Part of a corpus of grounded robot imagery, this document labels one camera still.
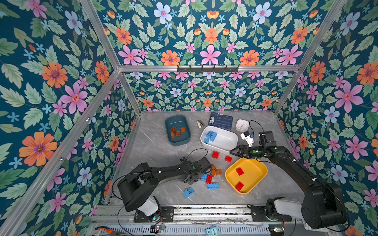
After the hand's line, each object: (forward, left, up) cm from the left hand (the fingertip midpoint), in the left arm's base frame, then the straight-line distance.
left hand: (202, 173), depth 85 cm
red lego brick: (+13, -10, -2) cm, 16 cm away
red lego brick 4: (-8, -20, -1) cm, 22 cm away
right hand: (+7, -18, +12) cm, 23 cm away
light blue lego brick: (-10, +8, 0) cm, 13 cm away
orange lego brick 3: (+30, +19, -1) cm, 35 cm away
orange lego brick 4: (+35, +12, -2) cm, 37 cm away
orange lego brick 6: (+1, -10, -1) cm, 10 cm away
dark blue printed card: (+41, -17, -1) cm, 45 cm away
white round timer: (+35, -32, 0) cm, 47 cm away
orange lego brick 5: (+4, -7, -1) cm, 8 cm away
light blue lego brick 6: (-2, -1, -1) cm, 2 cm away
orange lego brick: (+35, +19, -1) cm, 40 cm away
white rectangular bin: (+25, -16, -4) cm, 30 cm away
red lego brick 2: (+10, -18, -3) cm, 20 cm away
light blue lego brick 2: (-7, -6, 0) cm, 10 cm away
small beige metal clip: (+40, -1, -1) cm, 40 cm away
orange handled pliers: (-24, +47, -1) cm, 52 cm away
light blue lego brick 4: (+24, -4, -2) cm, 24 cm away
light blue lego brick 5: (+28, -7, 0) cm, 29 cm away
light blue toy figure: (-28, -3, 0) cm, 28 cm away
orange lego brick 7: (0, -6, -1) cm, 6 cm away
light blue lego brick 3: (+25, -9, 0) cm, 27 cm away
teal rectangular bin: (+35, +16, -2) cm, 38 cm away
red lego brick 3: (-3, -4, -1) cm, 5 cm away
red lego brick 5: (+1, -23, -2) cm, 23 cm away
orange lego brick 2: (+31, +16, -1) cm, 35 cm away
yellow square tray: (-2, -25, -3) cm, 26 cm away
